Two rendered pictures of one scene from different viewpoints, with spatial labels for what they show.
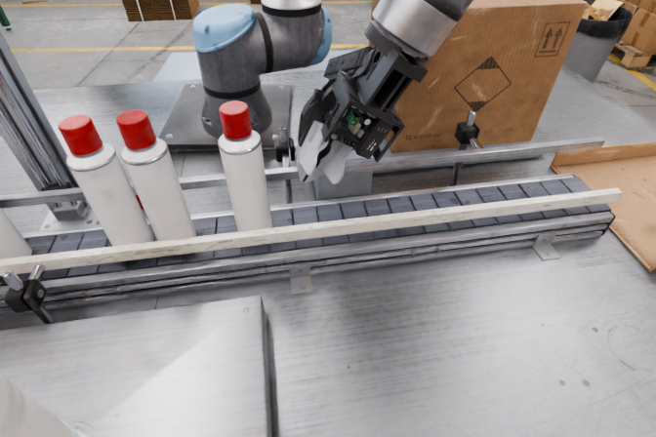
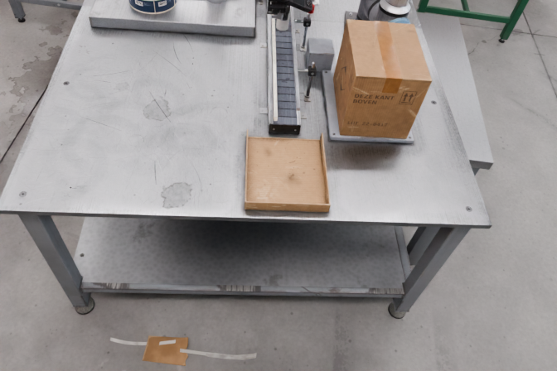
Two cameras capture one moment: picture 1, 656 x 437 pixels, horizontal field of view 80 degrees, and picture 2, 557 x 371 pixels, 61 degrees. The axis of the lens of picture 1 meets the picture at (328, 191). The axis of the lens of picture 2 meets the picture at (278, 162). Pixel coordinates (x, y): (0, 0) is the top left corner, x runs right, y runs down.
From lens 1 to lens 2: 1.82 m
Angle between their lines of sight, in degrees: 60
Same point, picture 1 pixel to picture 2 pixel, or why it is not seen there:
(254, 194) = not seen: hidden behind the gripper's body
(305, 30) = (379, 16)
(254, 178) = not seen: hidden behind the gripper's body
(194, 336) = (244, 15)
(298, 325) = (249, 43)
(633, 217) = (277, 150)
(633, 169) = (313, 174)
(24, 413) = not seen: outside the picture
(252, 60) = (365, 8)
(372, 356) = (234, 55)
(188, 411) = (225, 14)
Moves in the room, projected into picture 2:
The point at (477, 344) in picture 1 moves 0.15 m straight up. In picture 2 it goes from (230, 77) to (231, 45)
